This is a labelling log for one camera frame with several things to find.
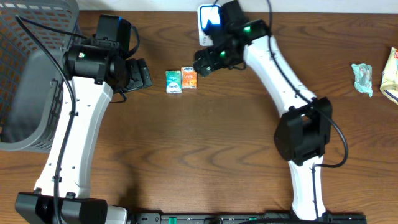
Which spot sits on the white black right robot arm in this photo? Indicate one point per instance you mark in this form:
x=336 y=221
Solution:
x=305 y=120

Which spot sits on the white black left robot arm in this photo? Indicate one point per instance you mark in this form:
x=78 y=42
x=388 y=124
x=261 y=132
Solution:
x=92 y=71

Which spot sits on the teal Kleenex tissue pack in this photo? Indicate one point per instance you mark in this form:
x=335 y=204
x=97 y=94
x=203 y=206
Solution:
x=173 y=82

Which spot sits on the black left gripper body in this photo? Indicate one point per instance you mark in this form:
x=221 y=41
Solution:
x=135 y=76

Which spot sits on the mint green wipes pouch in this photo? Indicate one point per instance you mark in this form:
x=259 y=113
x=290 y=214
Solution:
x=363 y=78

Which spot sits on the orange Kleenex tissue pack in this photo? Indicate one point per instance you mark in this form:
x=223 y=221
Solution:
x=189 y=78

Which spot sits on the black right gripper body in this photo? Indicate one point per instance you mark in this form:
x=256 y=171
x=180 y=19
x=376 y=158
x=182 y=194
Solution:
x=221 y=56

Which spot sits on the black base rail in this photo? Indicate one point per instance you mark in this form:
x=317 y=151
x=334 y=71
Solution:
x=268 y=217

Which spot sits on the cream wet wipes bag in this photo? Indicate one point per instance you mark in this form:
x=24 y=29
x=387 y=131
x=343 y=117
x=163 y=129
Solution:
x=389 y=77

